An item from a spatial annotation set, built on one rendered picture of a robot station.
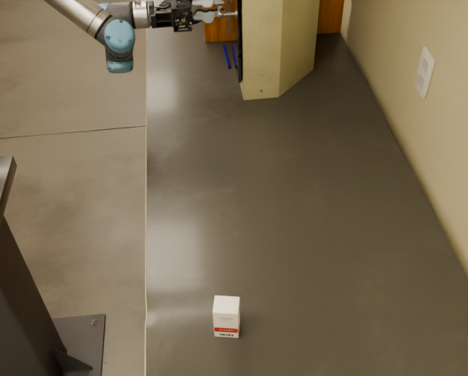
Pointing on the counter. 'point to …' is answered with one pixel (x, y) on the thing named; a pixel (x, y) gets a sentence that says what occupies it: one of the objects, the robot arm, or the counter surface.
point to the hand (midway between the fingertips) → (219, 5)
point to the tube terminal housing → (277, 45)
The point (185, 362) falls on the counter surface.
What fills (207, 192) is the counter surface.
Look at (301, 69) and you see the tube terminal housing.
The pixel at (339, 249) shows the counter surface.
